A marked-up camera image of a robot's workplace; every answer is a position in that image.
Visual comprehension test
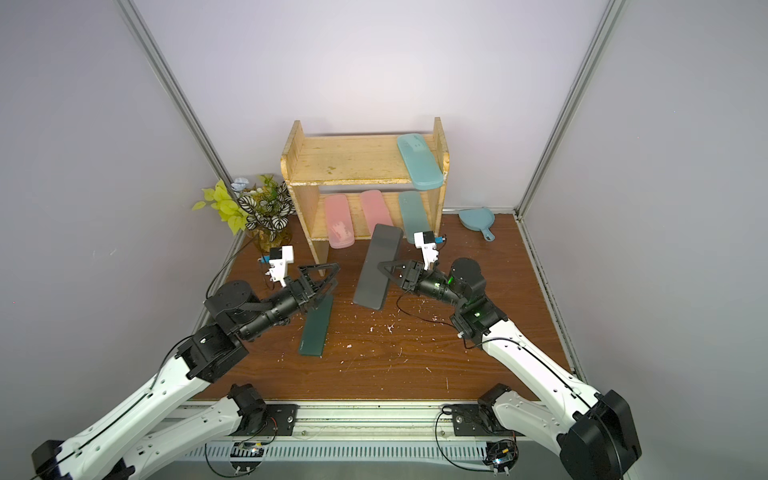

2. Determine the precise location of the black pencil case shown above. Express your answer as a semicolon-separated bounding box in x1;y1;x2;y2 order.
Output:
353;224;403;310

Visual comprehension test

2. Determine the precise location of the dark green pencil case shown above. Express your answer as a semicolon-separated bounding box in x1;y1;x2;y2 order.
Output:
298;294;334;357

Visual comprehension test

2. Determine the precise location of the light teal large pencil case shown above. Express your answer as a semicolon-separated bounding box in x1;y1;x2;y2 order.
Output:
396;133;444;191

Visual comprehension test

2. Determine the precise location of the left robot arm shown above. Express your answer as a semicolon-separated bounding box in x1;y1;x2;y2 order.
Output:
31;263;340;479

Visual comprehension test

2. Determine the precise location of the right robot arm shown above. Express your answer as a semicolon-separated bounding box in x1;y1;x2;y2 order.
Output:
378;258;642;479

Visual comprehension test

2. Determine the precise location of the pink pencil case left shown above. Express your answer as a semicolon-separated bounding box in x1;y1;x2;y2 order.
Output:
324;194;355;249

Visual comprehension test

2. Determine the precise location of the pink pencil case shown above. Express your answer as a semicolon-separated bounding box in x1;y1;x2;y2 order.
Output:
360;190;393;235
324;194;355;249

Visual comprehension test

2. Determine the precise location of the teal pencil case lower shelf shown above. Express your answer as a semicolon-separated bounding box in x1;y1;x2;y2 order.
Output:
398;191;433;244

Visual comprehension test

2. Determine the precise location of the pink pencil case middle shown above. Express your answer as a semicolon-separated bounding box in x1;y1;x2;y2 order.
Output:
360;190;393;235

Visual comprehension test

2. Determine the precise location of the wooden two-tier shelf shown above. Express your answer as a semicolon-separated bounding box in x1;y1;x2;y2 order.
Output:
280;116;451;278

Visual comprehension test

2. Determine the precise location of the teal dustpan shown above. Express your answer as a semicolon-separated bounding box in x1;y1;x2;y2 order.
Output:
458;208;495;242

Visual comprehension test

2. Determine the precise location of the potted plant in glass vase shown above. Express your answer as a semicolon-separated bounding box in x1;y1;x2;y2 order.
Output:
191;174;296;252

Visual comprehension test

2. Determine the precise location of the left circuit board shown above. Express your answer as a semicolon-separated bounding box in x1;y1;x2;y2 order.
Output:
229;442;266;477

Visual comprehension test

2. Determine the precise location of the circuit board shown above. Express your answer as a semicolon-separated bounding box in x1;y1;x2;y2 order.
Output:
483;439;519;476
229;442;266;477

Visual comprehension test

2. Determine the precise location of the right circuit board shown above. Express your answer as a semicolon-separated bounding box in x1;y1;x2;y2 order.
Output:
483;439;519;476

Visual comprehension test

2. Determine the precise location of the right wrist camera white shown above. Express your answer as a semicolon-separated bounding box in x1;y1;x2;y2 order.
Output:
413;231;446;271

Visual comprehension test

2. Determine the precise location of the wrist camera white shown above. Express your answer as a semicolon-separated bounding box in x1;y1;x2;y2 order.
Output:
413;231;446;271
259;245;294;287

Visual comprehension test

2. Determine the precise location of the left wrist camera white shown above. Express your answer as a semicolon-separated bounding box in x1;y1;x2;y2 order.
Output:
259;245;294;287

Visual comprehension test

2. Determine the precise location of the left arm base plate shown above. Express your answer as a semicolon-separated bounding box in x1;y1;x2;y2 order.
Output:
231;403;299;437

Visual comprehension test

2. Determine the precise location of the right black cable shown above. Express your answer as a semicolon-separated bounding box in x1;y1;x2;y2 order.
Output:
433;401;499;474

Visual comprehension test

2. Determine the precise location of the black cable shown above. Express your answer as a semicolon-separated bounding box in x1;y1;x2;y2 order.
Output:
433;401;499;474
203;431;280;479

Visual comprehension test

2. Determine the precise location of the aluminium mounting rail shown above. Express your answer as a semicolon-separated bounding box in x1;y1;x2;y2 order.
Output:
168;402;562;479

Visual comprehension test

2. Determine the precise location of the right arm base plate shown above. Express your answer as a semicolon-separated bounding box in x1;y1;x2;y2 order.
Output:
444;403;515;438

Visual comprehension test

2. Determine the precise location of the left black cable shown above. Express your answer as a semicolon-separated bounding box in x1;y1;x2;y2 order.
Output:
203;431;280;479

